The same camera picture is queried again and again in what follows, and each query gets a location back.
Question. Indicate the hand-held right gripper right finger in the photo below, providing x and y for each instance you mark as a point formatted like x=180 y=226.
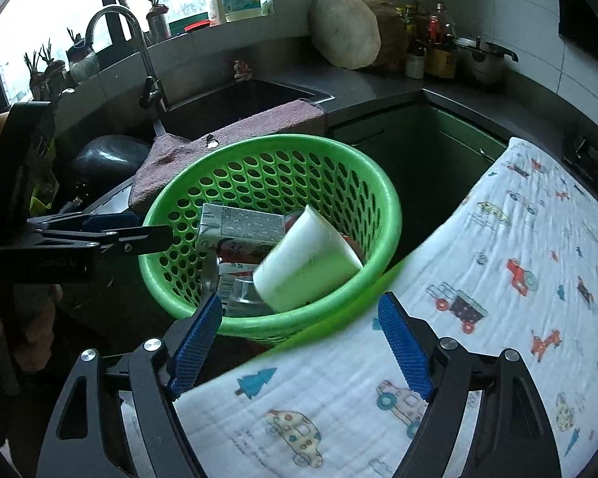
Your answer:
x=403 y=346

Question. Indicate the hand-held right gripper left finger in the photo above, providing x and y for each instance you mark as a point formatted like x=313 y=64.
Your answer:
x=197 y=346

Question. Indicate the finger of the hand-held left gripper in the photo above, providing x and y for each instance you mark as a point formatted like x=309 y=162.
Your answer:
x=109 y=221
x=139 y=240

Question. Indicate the white drink carton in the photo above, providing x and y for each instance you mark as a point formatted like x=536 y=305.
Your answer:
x=239 y=221

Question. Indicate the white paper cup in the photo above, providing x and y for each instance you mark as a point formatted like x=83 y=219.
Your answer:
x=304 y=259

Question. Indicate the green plastic basket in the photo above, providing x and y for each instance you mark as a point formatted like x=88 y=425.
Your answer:
x=279 y=174

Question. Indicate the person's left hand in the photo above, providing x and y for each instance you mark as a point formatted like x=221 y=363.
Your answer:
x=37 y=328

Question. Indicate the yellow plastic basket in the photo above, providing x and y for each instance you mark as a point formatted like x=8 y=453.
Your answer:
x=44 y=184

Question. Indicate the black wok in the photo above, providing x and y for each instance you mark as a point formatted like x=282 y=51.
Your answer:
x=104 y=162

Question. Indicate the potted sprouting plant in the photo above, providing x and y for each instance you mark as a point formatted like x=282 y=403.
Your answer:
x=45 y=77
x=83 y=62

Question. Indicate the kitchen sink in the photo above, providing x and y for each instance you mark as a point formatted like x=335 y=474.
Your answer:
x=229 y=104

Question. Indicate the steel faucet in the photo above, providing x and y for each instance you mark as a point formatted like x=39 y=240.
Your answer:
x=144 y=59

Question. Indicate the mauve towel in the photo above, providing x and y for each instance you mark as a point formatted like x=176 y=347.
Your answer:
x=259 y=122

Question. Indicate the window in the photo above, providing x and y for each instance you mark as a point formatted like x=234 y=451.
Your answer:
x=55 y=0

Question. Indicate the small figurine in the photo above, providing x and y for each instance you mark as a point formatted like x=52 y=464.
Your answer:
x=241 y=70

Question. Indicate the jar with sprouting plant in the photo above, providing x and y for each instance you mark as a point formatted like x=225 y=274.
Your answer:
x=158 y=22

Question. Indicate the red lidded box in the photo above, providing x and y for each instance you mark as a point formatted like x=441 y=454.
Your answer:
x=197 y=26

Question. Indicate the dark kitchen counter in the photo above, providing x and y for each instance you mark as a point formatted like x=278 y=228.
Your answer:
x=378 y=89

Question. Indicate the steel pressure cooker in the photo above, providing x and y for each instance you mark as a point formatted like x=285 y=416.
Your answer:
x=481 y=64

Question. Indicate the round wooden chopping block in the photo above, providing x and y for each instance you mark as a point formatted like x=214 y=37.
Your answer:
x=344 y=30

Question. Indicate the group of condiment bottles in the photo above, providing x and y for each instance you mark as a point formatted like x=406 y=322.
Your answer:
x=438 y=55

